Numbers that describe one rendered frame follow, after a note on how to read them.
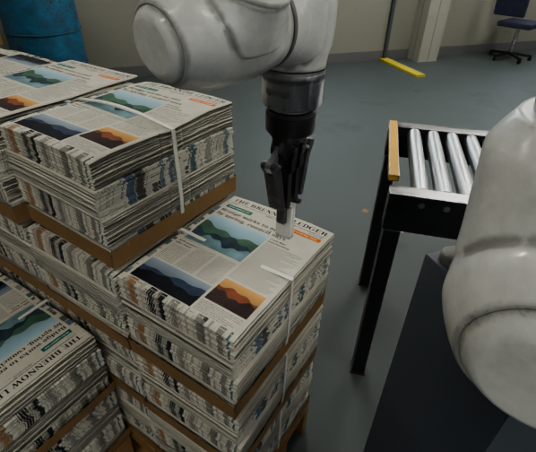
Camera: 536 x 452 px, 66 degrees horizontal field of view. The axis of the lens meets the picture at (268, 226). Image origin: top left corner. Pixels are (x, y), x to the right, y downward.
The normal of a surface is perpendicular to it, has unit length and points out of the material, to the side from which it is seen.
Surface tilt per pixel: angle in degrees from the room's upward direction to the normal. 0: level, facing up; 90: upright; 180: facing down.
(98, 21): 90
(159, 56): 97
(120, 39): 90
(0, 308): 1
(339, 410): 0
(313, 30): 92
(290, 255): 0
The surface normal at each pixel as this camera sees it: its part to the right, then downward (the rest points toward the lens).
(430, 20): 0.33, 0.55
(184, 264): 0.03, -0.83
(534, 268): -0.71, -0.40
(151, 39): -0.66, 0.53
